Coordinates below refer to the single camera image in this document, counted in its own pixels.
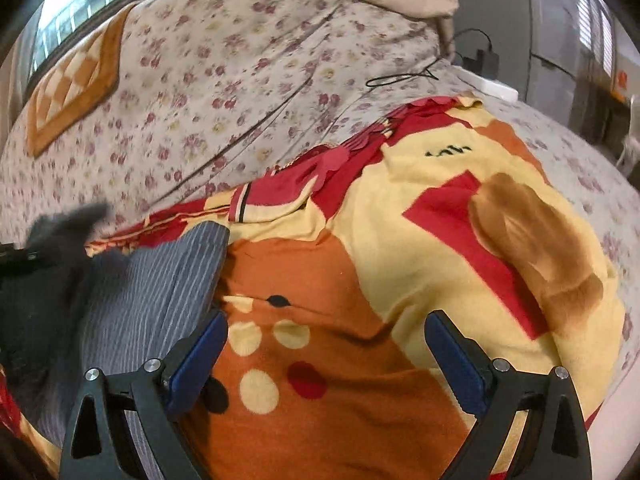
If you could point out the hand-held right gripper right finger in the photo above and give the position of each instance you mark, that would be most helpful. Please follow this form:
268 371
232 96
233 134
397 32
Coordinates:
455 360

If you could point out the orange checkered pillow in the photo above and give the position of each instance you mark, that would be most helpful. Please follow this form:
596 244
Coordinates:
75 85

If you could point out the white power strip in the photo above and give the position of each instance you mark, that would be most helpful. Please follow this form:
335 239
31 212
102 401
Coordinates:
492 86

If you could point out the blue-grey striped shirt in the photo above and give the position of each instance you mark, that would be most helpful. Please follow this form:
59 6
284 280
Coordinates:
150 285

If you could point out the window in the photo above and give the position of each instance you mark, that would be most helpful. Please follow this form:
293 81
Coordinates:
80 5

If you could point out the grey cabinet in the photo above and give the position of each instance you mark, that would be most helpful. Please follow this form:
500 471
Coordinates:
555 35

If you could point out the floral bed sheet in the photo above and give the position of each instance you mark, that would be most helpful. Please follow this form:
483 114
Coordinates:
225 60

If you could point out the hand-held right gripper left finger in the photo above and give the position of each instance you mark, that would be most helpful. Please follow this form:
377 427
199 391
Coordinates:
196 360

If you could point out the black charger adapter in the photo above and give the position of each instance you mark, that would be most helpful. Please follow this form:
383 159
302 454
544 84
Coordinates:
485 62

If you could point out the orange red yellow printed blanket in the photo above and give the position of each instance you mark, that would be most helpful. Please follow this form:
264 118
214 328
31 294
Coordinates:
390 270

